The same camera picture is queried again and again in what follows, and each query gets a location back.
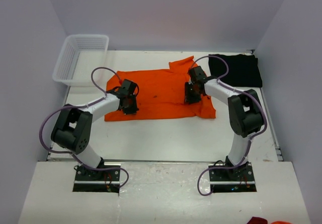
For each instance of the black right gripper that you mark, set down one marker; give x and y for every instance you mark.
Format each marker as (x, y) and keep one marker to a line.
(189, 98)

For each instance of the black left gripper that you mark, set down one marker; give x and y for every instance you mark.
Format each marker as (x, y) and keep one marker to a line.
(133, 109)

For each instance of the orange t shirt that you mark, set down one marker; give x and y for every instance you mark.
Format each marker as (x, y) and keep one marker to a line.
(161, 94)

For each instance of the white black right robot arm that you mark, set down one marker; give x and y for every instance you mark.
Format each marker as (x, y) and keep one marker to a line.
(246, 115)

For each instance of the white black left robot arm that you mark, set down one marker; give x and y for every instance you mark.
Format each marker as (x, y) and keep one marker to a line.
(73, 127)

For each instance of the folded black t shirt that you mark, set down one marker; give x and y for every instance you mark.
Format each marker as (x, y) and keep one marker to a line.
(243, 70)

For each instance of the white plastic mesh basket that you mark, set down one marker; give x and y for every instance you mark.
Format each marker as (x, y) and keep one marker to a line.
(79, 56)

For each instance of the dark red cloth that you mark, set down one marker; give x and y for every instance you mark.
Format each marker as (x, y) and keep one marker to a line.
(257, 220)

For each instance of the orange cloth at edge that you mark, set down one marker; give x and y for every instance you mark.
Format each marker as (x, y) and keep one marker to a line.
(281, 222)

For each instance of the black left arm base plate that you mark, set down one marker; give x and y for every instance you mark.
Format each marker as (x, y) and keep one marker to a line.
(96, 181)

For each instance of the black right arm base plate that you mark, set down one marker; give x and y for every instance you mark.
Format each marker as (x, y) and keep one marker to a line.
(237, 180)

